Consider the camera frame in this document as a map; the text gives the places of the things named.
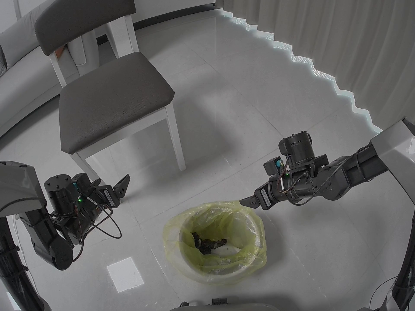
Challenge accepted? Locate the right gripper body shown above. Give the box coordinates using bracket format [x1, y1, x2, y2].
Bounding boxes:
[254, 173, 316, 210]

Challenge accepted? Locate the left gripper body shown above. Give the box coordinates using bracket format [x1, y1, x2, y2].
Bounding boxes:
[83, 185, 119, 219]

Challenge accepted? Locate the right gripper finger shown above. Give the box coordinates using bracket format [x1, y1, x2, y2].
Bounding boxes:
[239, 196, 260, 209]

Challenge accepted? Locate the clear printed wrapper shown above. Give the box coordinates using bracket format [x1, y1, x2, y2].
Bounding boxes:
[214, 243, 243, 259]

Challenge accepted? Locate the black plastic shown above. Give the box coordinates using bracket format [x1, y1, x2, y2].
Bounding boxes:
[191, 231, 229, 255]

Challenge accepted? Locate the yellow plastic bag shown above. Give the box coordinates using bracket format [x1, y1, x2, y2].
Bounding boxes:
[163, 200, 267, 284]

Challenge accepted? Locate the white trash bin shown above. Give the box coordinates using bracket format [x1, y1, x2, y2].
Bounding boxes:
[178, 205, 264, 282]

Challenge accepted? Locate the grey padded white chair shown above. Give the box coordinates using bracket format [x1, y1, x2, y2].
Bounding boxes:
[34, 0, 187, 183]

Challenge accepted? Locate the pale grey sofa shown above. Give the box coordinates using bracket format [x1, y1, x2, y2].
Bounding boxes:
[0, 0, 107, 138]

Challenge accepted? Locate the grey cushion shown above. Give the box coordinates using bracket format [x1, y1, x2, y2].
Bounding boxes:
[0, 0, 65, 69]

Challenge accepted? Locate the beige curtain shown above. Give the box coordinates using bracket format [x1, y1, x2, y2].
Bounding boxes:
[215, 0, 415, 135]

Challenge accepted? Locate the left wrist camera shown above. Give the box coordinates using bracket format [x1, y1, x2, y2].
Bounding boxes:
[71, 173, 93, 194]

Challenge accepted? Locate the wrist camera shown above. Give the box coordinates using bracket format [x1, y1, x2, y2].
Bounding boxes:
[263, 157, 286, 178]
[71, 173, 93, 194]

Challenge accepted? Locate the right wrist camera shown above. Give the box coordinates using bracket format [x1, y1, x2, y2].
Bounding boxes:
[263, 157, 286, 178]

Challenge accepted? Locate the black cable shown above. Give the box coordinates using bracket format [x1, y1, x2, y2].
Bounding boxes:
[74, 203, 123, 262]
[370, 276, 397, 311]

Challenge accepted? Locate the white cable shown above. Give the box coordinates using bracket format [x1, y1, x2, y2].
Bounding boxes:
[14, 215, 31, 271]

